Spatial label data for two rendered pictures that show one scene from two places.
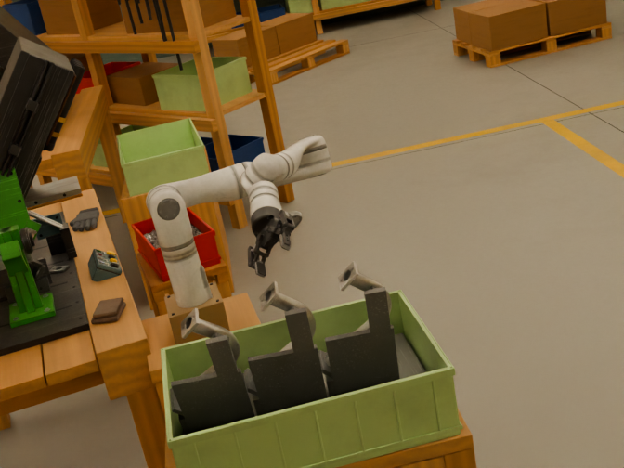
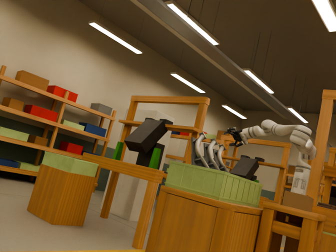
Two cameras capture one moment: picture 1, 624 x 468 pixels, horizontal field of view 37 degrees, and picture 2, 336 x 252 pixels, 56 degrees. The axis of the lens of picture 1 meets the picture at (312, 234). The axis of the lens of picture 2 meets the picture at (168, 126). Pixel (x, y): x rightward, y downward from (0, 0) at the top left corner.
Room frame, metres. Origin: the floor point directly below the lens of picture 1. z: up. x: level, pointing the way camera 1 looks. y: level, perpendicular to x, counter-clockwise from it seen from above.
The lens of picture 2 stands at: (3.17, -1.75, 0.86)
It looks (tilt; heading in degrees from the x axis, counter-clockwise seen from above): 9 degrees up; 136
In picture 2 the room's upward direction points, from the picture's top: 14 degrees clockwise
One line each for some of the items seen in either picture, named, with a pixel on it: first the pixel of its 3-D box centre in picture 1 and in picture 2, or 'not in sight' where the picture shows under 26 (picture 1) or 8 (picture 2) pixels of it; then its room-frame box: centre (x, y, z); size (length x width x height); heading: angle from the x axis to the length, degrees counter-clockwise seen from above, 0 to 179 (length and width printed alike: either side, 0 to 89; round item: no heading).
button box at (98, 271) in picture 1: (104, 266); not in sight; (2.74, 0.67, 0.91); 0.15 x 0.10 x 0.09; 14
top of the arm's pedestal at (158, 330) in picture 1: (202, 335); (294, 211); (2.30, 0.35, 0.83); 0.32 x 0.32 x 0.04; 10
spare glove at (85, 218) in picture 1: (84, 220); not in sight; (3.24, 0.82, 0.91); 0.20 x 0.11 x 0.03; 3
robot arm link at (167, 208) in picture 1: (170, 218); (305, 157); (2.30, 0.36, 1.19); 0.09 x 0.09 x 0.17; 14
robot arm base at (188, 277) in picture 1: (185, 272); (300, 181); (2.30, 0.36, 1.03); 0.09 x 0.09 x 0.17; 20
